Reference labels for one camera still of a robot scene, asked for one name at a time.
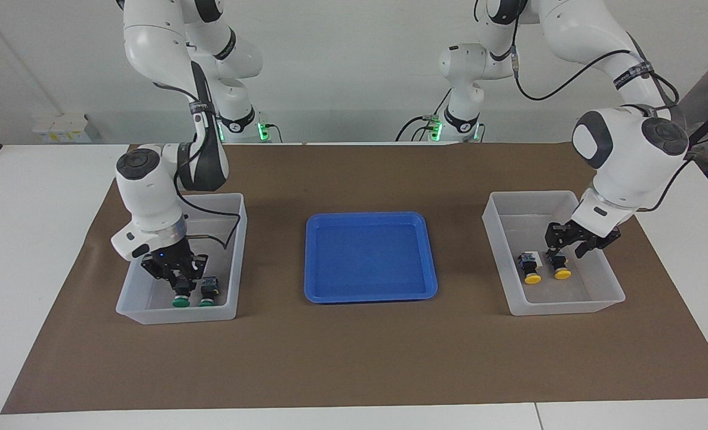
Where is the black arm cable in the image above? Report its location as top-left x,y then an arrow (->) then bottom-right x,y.
151,81 -> 242,249
508,12 -> 698,213

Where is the brown paper mat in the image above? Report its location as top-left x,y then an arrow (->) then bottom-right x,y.
2,142 -> 708,414

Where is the translucent white plastic box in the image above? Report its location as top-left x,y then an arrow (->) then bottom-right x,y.
482,191 -> 626,317
116,192 -> 248,325

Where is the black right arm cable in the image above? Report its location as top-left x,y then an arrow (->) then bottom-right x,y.
151,81 -> 242,249

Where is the green push button switch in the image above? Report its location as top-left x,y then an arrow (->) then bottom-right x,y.
199,276 -> 220,308
171,278 -> 192,309

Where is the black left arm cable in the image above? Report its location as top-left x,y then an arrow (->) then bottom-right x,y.
508,12 -> 698,213

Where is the yellow push button switch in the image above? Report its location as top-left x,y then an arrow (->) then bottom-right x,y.
517,253 -> 542,285
548,251 -> 572,281

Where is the blue plastic tray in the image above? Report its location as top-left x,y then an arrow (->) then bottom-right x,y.
304,211 -> 439,304

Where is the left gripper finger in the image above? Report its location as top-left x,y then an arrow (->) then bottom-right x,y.
544,223 -> 570,264
574,234 -> 623,259

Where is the white wall socket box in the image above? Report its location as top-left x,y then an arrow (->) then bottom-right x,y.
32,113 -> 95,144

